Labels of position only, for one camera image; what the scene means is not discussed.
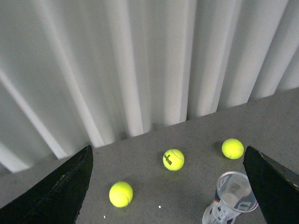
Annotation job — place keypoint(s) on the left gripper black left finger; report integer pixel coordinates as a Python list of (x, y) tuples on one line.
[(57, 198)]

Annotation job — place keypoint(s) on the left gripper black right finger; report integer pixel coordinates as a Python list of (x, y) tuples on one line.
[(276, 188)]

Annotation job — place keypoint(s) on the clear plastic tennis ball can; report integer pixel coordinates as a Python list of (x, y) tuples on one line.
[(233, 196)]

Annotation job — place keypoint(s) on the yellow tennis ball near can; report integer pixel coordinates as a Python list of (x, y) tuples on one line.
[(232, 149)]

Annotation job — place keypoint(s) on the yellow Wilson tennis ball middle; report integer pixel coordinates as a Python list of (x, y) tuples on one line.
[(173, 159)]

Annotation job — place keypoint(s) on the white pleated curtain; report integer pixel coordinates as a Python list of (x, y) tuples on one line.
[(79, 72)]

